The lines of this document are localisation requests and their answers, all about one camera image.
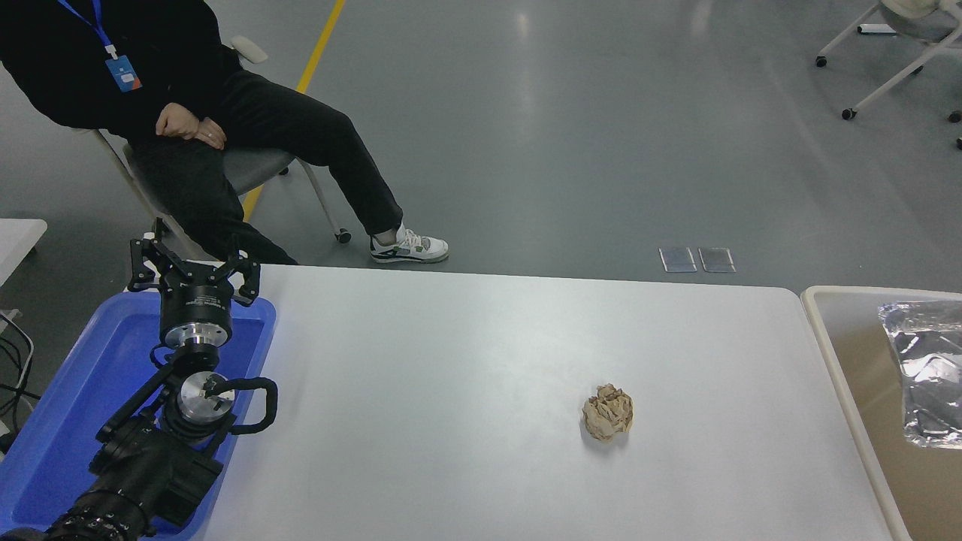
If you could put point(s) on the blue plastic tray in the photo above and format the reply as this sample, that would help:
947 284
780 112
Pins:
75 391

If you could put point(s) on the silver foil tray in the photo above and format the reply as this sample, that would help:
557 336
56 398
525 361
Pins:
928 361

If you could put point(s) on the crumpled tan paper ball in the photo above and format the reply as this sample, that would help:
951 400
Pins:
607 413

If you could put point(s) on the clear floor plate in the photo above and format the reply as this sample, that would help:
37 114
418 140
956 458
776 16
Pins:
678 260
716 260

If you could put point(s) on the seated person's left hand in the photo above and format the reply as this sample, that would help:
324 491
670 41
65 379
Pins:
212 135

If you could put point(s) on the small white side table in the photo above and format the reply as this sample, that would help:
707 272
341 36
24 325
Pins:
15 240

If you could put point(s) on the grey chair with white frame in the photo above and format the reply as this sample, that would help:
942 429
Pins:
259 165

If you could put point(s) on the seated person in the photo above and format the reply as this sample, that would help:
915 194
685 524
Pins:
316 143

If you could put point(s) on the seated person's right hand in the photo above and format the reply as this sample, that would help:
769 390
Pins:
179 122

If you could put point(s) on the large pale bin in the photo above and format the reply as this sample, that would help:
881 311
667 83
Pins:
864 376

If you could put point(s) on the white wheeled chair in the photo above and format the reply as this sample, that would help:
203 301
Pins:
921 22

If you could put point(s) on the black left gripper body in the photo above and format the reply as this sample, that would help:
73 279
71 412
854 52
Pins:
197 304

